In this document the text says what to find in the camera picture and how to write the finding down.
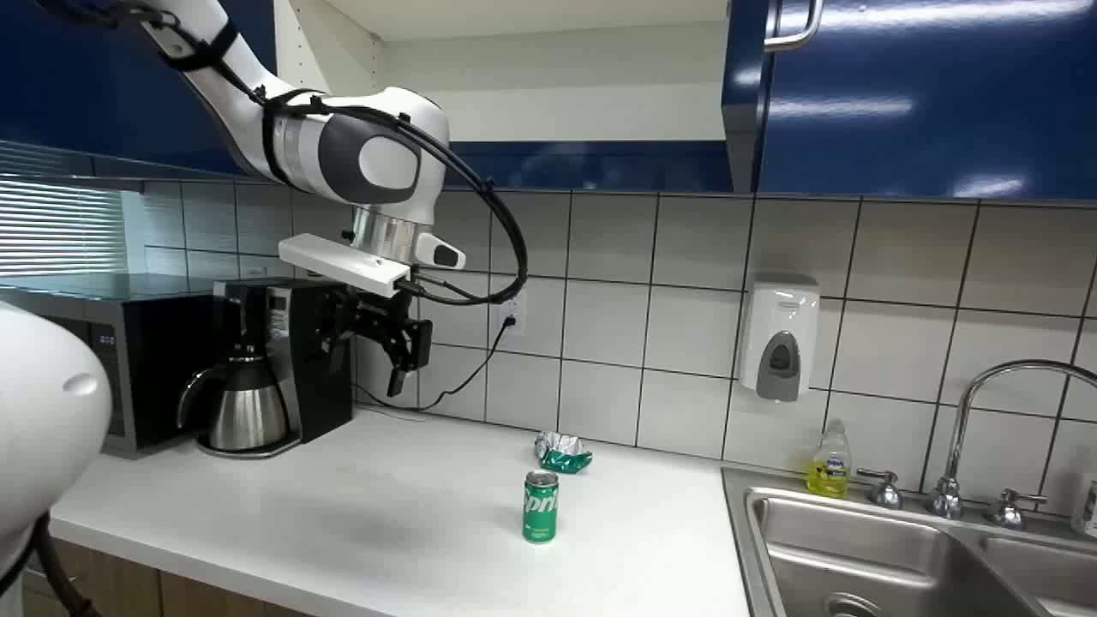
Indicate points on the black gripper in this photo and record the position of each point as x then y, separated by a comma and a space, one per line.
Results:
396, 331

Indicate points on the green soda can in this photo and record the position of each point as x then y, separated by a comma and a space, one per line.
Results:
539, 510

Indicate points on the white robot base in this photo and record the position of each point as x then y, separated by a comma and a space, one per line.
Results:
54, 421

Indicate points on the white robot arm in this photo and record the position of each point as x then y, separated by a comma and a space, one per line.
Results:
380, 156

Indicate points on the open white top cabinet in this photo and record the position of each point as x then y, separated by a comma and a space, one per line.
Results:
539, 93

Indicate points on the blue left cabinet door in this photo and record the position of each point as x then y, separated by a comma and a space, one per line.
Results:
102, 93

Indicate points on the blue cabinet door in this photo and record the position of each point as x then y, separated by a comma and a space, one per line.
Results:
102, 93
912, 96

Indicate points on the blue right cabinet door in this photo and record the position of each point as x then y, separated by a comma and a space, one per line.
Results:
912, 96

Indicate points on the black coffee maker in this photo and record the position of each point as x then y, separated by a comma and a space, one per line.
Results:
299, 336

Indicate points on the steel coffee carafe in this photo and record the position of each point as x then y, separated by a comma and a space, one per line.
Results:
248, 412

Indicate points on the green crumpled snack bag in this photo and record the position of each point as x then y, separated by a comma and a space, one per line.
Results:
563, 454

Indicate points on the black microwave oven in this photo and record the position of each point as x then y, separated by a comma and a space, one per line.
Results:
148, 331

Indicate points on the white soap dispenser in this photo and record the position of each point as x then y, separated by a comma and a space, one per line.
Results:
778, 340

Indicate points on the yellow dish soap bottle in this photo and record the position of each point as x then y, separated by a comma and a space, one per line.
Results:
827, 468

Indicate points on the stainless steel double sink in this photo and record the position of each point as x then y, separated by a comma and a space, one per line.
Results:
817, 556

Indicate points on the white wall outlet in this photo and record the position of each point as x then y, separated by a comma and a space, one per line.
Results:
512, 316

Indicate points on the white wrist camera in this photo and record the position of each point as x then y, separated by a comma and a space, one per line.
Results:
343, 265

